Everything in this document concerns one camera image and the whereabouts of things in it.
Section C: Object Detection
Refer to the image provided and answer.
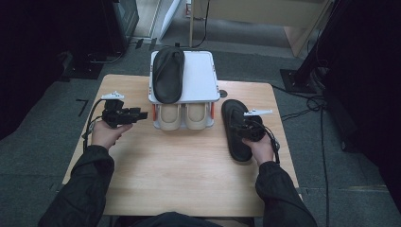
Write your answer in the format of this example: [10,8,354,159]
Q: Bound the person's dark clothed body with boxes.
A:
[112,212,254,227]

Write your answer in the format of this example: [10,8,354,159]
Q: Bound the white shoe rack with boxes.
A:
[148,50,221,131]

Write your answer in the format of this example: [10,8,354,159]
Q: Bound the black metal stand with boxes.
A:
[279,0,344,95]

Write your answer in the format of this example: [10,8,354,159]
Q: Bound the white board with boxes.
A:
[158,0,182,41]

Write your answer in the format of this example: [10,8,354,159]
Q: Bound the person's left hand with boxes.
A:
[91,120,134,150]

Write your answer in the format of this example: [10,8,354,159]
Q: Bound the beige clog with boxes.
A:
[156,103,183,131]
[183,102,210,131]

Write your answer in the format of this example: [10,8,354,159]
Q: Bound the black stand base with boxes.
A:
[61,51,105,80]

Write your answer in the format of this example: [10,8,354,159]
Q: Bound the black hanging cable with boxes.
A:
[192,0,211,49]

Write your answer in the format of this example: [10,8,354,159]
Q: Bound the light wooden furniture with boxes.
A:
[188,0,335,58]

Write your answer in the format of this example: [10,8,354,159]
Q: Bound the black cabinet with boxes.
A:
[102,0,140,56]

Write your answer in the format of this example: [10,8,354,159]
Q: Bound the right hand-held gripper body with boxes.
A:
[237,109,273,143]

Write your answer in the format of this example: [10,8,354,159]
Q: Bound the person's right hand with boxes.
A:
[241,134,276,166]

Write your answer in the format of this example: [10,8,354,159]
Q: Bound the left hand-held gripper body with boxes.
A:
[100,91,136,129]

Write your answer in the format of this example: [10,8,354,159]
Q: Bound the right hand-held gripper cable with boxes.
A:
[256,120,282,166]

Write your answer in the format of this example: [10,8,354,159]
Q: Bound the dark curtain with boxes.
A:
[315,0,401,216]
[0,0,75,141]

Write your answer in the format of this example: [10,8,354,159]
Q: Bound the black floor cable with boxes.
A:
[271,84,325,112]
[281,107,331,227]

